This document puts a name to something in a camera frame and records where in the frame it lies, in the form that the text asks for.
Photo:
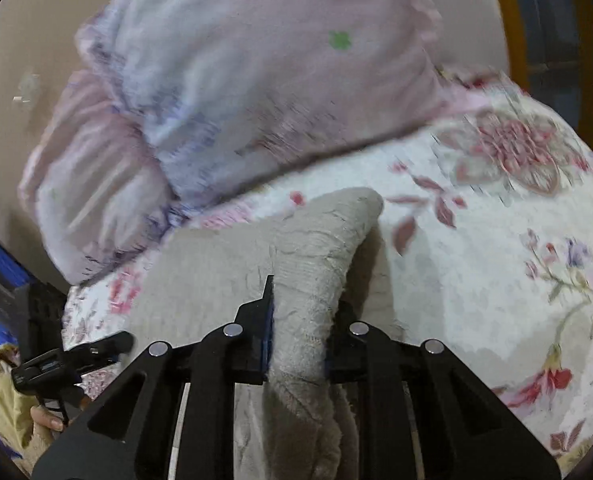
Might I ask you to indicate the white wall switch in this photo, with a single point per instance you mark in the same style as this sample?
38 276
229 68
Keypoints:
28 91

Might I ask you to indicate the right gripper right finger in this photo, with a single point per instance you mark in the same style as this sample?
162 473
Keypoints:
423 414

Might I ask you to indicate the person's hand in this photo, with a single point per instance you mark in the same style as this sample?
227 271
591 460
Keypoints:
44 418

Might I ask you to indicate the floral white bedspread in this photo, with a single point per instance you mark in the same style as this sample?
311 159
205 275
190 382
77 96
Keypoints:
488 229

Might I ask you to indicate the pink lavender tree-print pillow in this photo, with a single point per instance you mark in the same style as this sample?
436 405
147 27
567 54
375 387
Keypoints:
230 92

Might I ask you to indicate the beige knitted garment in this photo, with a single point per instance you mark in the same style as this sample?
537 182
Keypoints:
297 426

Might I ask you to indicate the wooden framed door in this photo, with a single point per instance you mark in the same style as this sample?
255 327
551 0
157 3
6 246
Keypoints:
550 47

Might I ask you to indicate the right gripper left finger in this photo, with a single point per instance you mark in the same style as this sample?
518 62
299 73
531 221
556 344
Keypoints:
170 413

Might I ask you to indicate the yellow cloth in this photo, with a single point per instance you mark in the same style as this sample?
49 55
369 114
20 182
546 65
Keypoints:
26 438

